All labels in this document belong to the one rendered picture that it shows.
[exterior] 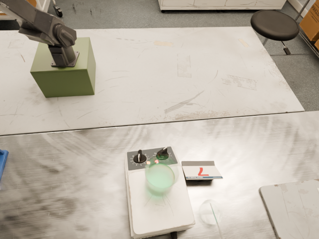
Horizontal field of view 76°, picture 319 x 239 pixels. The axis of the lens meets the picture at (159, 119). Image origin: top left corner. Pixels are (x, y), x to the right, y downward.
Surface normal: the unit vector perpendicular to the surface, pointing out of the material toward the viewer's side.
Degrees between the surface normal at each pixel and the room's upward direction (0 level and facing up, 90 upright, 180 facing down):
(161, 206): 0
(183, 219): 0
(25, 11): 88
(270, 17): 2
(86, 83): 90
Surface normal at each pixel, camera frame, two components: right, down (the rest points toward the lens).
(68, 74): 0.14, 0.83
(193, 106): 0.07, -0.54
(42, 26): 0.76, 0.22
